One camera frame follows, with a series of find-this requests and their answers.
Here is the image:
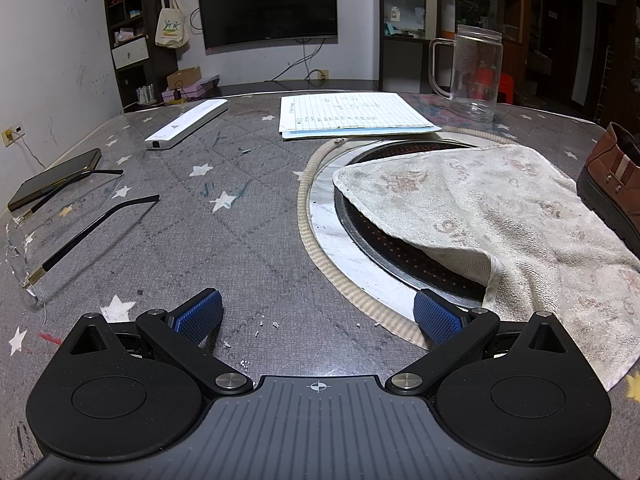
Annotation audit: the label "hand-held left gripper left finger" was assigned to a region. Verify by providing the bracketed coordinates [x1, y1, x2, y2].
[67, 287, 254, 397]

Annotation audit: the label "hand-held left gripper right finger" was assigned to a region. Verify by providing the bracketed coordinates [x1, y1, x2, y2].
[384, 287, 572, 397]

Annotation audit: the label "brown leather shoe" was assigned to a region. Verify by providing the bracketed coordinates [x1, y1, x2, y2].
[576, 121, 640, 257]

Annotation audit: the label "grey star-patterned tablecloth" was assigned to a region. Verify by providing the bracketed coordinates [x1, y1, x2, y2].
[0, 91, 640, 480]

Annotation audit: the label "round black built-in cooker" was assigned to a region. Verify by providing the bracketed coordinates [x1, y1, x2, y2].
[334, 141, 493, 311]

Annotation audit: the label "worn white towel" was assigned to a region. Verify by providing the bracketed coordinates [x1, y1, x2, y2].
[332, 144, 640, 392]

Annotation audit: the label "round built-in table burner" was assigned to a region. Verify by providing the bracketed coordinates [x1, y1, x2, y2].
[297, 132, 523, 352]

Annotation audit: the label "rimless eyeglasses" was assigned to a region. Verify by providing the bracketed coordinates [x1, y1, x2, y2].
[5, 169, 161, 307]

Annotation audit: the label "long white box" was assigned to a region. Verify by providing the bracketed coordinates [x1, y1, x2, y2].
[144, 99, 229, 151]

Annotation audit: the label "black smartphone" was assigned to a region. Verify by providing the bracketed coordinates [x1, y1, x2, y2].
[7, 148, 103, 212]

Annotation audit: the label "stack of lined paper sheets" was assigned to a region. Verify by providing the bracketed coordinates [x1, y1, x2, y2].
[278, 92, 444, 141]

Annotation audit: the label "small cardboard box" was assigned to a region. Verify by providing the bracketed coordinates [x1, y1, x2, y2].
[166, 66, 203, 90]

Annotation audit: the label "red plastic stool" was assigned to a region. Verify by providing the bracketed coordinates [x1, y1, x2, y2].
[472, 67, 516, 104]

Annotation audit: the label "clear glass mug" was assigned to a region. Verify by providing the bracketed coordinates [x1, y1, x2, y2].
[428, 24, 503, 124]

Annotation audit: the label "cream tote bag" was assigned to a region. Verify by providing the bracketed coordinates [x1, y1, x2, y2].
[154, 0, 190, 50]

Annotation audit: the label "dark cubby shelf unit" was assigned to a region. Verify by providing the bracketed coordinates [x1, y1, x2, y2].
[102, 0, 179, 109]

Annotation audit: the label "wooden glass display cabinet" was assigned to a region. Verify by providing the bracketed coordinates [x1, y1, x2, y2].
[382, 0, 532, 107]

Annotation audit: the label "black flat television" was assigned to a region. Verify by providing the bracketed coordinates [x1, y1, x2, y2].
[196, 0, 339, 54]

